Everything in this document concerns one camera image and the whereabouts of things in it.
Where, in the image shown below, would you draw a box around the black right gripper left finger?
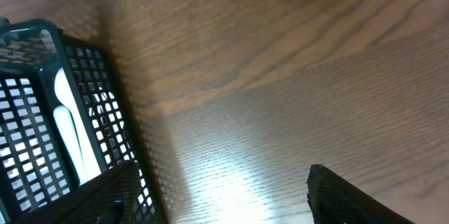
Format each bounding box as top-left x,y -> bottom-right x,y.
14,161 -> 141,224

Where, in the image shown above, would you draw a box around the small white plastic spoon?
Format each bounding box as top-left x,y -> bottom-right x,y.
54,68 -> 101,182

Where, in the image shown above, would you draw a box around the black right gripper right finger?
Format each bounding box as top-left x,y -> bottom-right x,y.
307,164 -> 412,224

